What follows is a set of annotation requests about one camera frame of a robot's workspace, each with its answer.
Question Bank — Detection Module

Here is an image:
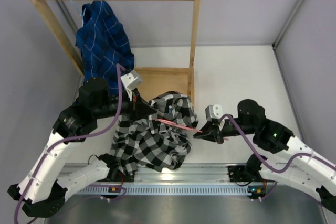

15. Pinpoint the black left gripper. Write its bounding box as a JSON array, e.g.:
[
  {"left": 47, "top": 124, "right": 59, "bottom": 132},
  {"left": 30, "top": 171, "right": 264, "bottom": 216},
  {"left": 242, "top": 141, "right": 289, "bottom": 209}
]
[{"left": 94, "top": 86, "right": 158, "bottom": 123}]

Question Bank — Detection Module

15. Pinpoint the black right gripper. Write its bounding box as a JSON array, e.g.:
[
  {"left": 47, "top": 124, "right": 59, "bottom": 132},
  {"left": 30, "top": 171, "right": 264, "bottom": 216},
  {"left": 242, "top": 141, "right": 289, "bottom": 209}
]
[{"left": 193, "top": 118, "right": 255, "bottom": 145}]

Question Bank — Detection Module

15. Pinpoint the pink wire hanger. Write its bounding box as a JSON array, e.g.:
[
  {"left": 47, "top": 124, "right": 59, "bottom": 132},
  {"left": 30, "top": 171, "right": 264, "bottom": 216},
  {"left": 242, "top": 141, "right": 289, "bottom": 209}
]
[{"left": 156, "top": 119, "right": 229, "bottom": 141}]

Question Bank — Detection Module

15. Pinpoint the black white checkered shirt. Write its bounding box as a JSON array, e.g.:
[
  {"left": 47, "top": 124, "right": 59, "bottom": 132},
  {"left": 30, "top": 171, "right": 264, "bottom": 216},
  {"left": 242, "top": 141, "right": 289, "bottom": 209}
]
[{"left": 110, "top": 91, "right": 198, "bottom": 175}]

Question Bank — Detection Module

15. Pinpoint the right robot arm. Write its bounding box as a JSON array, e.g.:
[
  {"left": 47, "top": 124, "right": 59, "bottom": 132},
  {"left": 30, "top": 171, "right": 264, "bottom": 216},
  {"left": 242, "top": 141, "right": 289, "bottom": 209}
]
[{"left": 194, "top": 99, "right": 335, "bottom": 212}]

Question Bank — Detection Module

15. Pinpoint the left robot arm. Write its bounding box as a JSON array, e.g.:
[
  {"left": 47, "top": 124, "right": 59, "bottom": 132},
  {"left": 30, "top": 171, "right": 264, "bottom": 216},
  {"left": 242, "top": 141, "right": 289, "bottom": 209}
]
[{"left": 7, "top": 78, "right": 156, "bottom": 218}]

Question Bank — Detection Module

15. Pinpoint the blue plaid shirt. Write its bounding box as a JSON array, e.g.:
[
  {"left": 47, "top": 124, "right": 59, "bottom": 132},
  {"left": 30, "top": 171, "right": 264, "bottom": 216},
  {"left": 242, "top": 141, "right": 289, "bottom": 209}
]
[{"left": 75, "top": 1, "right": 135, "bottom": 95}]

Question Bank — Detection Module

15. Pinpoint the wooden clothes rack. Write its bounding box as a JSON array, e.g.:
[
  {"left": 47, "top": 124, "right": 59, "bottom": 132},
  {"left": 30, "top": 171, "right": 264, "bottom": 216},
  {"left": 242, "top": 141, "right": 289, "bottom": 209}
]
[{"left": 30, "top": 0, "right": 201, "bottom": 100}]

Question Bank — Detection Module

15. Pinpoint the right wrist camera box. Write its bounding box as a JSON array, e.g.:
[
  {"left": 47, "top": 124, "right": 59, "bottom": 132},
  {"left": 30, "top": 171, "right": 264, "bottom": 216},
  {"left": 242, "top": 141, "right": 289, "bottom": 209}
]
[{"left": 205, "top": 104, "right": 224, "bottom": 122}]

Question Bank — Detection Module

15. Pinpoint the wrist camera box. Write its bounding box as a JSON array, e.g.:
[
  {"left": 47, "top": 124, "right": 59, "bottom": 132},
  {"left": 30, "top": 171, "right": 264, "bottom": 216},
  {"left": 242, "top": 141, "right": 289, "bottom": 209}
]
[
  {"left": 205, "top": 104, "right": 224, "bottom": 122},
  {"left": 121, "top": 70, "right": 143, "bottom": 98}
]

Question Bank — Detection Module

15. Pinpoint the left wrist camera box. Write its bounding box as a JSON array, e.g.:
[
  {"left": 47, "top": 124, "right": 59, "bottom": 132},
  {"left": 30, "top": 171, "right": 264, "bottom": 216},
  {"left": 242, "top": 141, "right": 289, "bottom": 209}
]
[{"left": 121, "top": 70, "right": 143, "bottom": 98}]

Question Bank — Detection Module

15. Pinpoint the aluminium mounting rail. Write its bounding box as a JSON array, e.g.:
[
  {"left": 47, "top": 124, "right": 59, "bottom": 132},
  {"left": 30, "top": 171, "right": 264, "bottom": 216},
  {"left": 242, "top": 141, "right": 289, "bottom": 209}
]
[{"left": 62, "top": 163, "right": 329, "bottom": 183}]

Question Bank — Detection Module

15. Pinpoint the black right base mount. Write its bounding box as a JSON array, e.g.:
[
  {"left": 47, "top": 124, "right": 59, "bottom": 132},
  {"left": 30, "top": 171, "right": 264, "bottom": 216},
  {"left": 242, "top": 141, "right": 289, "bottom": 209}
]
[{"left": 227, "top": 165, "right": 264, "bottom": 184}]

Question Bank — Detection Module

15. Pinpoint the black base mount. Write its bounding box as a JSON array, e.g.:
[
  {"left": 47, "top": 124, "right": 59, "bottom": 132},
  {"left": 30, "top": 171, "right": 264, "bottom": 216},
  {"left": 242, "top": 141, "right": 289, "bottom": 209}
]
[
  {"left": 114, "top": 172, "right": 135, "bottom": 183},
  {"left": 227, "top": 165, "right": 264, "bottom": 184}
]

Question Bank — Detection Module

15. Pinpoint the grey slotted cable duct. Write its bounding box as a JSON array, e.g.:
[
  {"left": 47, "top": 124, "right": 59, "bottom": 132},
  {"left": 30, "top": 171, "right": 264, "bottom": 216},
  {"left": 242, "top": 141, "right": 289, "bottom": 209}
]
[{"left": 77, "top": 185, "right": 251, "bottom": 196}]

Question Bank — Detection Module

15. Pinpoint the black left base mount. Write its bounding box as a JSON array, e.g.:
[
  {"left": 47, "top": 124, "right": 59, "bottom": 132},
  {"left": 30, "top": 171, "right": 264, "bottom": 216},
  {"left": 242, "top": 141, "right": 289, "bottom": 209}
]
[{"left": 114, "top": 172, "right": 135, "bottom": 183}]

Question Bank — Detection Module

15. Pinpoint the light blue wire hanger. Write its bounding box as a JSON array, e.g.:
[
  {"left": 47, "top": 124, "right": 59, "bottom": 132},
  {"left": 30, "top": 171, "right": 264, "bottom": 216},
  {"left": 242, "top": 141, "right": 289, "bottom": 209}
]
[{"left": 70, "top": 0, "right": 86, "bottom": 27}]

